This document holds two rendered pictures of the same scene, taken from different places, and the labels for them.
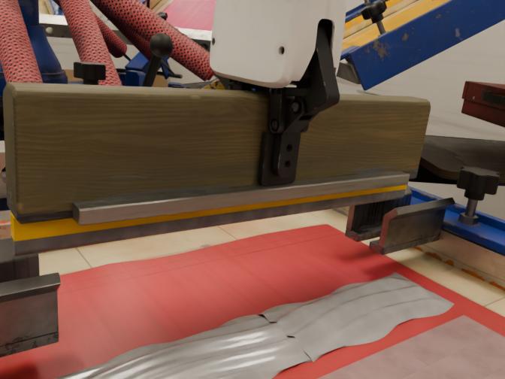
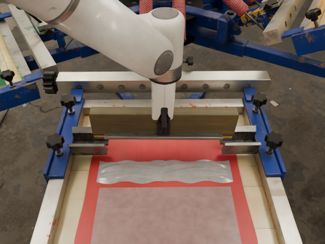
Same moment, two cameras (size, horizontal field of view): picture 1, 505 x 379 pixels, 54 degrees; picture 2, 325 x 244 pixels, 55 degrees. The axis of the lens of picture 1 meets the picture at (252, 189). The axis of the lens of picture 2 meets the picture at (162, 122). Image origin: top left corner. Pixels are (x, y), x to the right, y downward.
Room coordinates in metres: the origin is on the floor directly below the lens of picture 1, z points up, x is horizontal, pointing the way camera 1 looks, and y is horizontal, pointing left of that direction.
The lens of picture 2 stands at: (-0.07, -0.33, 1.64)
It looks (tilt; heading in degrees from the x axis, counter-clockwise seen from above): 45 degrees down; 36
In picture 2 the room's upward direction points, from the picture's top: straight up
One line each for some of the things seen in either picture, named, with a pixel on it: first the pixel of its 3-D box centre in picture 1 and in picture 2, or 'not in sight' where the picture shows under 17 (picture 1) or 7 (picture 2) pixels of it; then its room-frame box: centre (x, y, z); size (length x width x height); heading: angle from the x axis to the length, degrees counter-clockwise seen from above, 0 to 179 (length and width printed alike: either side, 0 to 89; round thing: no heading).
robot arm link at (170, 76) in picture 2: not in sight; (164, 64); (0.38, 0.00, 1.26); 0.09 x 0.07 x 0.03; 37
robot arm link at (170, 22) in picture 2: not in sight; (146, 41); (0.34, 0.01, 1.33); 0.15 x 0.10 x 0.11; 168
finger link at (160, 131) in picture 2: (291, 143); (163, 128); (0.35, -0.02, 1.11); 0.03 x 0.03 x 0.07; 37
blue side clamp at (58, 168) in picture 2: not in sight; (67, 138); (0.25, 0.25, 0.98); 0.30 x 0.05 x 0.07; 37
